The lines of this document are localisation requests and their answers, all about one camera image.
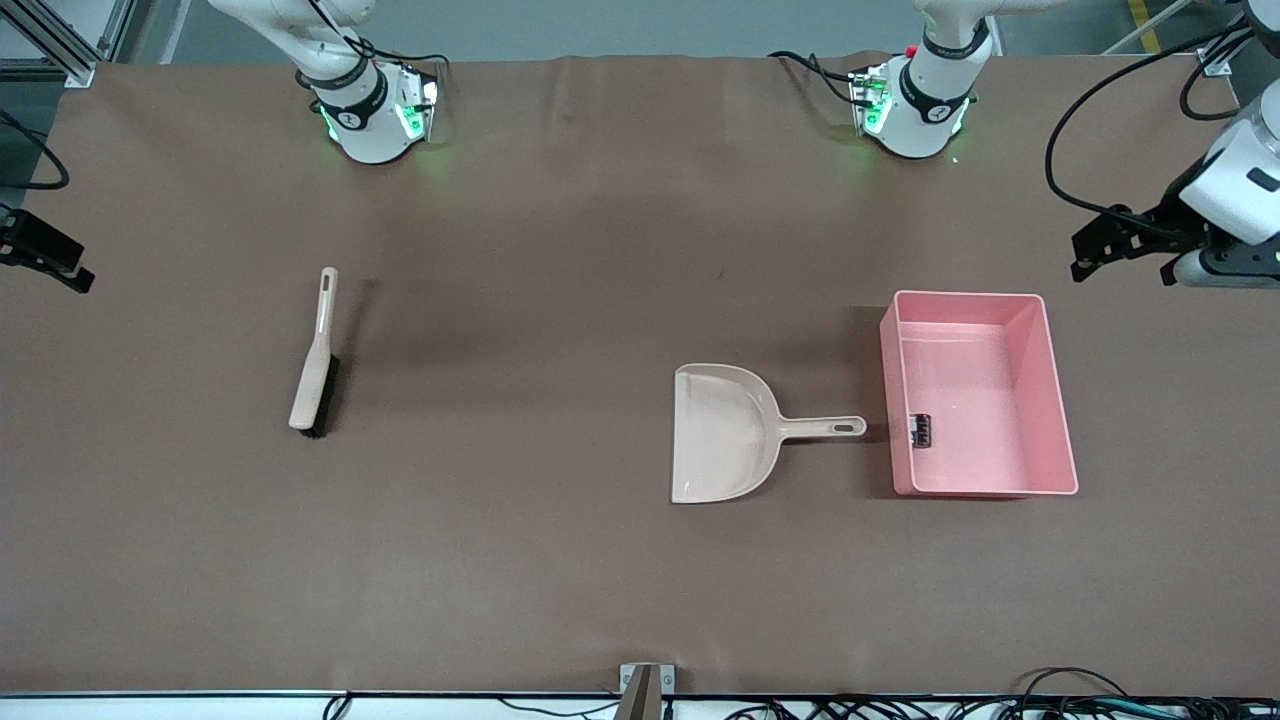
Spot hand brush black bristles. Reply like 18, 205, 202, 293
289, 267, 342, 438

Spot plastic dustpan with handle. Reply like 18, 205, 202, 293
671, 363, 868, 504

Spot arm base panel green light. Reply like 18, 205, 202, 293
395, 75, 441, 143
850, 65, 893, 136

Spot pink plastic bin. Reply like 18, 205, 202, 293
880, 290, 1079, 498

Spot brown table mat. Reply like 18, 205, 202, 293
0, 50, 1280, 698

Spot black arm base cable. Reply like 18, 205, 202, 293
355, 38, 451, 66
768, 50, 861, 106

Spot looped black floor cable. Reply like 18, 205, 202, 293
1015, 667, 1131, 701

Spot tangled black floor cables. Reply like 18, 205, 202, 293
720, 697, 1280, 720

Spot thin black floor cable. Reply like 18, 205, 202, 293
500, 700, 621, 719

